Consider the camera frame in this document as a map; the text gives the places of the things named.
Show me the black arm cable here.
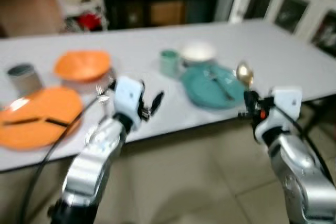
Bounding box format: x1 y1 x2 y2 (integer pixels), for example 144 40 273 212
18 80 116 224
273 106 336 185

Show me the red bag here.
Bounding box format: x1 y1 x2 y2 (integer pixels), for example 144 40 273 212
76 13 103 30

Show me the teal plate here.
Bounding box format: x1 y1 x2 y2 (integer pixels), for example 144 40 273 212
180 62 247 110

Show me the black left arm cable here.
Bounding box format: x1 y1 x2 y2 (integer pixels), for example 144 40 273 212
18 80 116 224

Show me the orange plate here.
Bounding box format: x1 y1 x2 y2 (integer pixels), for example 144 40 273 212
0 86 83 151

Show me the dark brown cardboard box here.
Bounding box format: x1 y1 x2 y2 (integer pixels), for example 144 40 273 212
123 3 145 26

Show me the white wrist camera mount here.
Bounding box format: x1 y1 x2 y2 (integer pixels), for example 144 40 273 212
113 76 146 130
255 87 303 141

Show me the white glass door cabinet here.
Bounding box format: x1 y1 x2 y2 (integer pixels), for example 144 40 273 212
262 0 336 57

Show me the silver fork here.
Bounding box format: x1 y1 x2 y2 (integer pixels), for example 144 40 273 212
96 84 111 105
205 70 235 101

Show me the gold spoon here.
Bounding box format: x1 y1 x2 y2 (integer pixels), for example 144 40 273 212
235 61 255 94

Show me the white bowl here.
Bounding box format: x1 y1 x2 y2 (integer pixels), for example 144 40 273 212
180 41 217 66

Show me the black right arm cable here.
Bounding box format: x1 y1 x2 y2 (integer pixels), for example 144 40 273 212
273 106 336 185

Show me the large cardboard box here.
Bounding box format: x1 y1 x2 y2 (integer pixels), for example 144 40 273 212
150 1 185 25

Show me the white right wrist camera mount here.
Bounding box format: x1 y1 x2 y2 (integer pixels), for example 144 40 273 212
255 87 303 141

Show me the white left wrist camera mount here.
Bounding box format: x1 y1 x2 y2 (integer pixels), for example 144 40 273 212
113 76 146 130

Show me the grey cup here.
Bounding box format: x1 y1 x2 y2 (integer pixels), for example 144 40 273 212
7 63 44 98

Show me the orange bowl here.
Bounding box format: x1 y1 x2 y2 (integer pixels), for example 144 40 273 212
54 50 112 83

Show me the green cup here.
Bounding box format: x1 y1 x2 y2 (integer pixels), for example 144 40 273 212
160 49 182 78

